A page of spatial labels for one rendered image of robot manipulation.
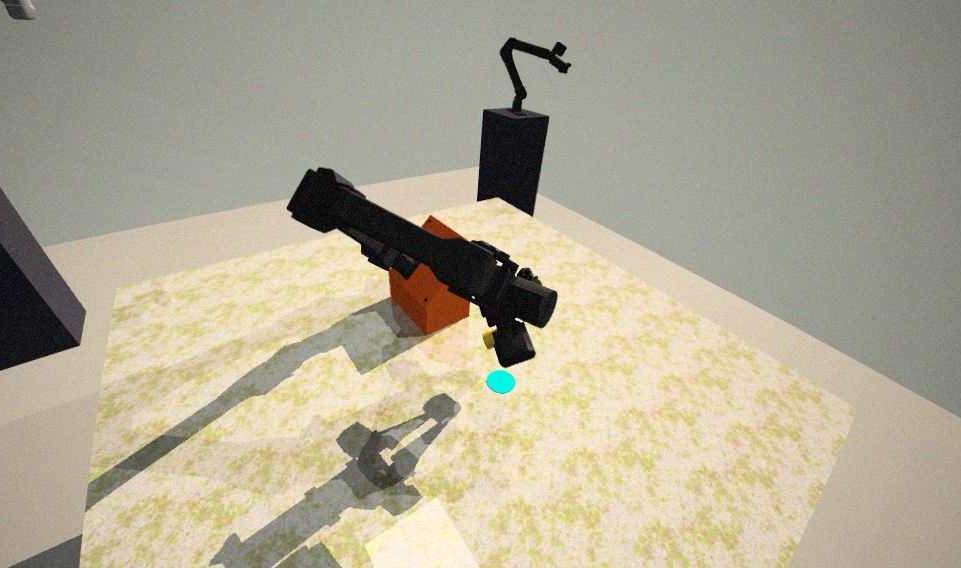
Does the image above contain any yellow cylinder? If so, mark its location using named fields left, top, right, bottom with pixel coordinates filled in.
left=482, top=329, right=497, bottom=350

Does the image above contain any cyan circle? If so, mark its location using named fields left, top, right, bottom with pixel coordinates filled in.
left=487, top=370, right=516, bottom=393

